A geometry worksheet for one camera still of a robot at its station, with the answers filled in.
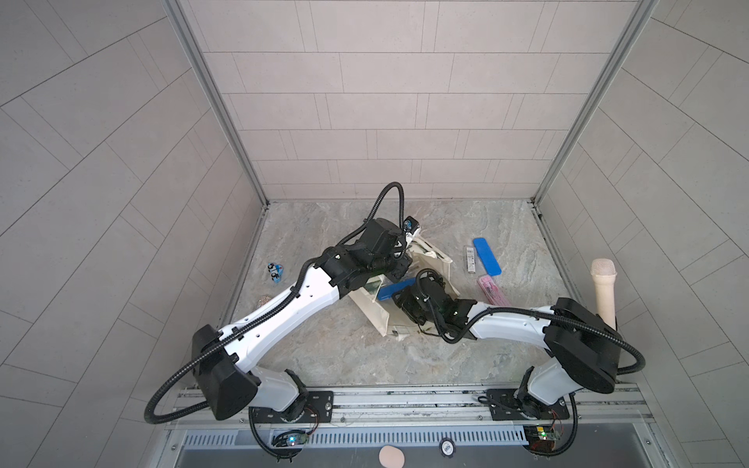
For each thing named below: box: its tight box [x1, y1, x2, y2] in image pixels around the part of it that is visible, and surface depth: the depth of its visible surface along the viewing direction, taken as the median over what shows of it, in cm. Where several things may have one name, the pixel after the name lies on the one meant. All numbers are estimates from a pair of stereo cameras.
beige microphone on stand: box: [590, 257, 618, 331], surface depth 64 cm
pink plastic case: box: [476, 274, 513, 307], surface depth 93 cm
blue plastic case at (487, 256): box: [473, 236, 503, 277], surface depth 101 cm
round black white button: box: [438, 437, 457, 459], surface depth 68 cm
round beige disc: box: [378, 444, 406, 468], surface depth 65 cm
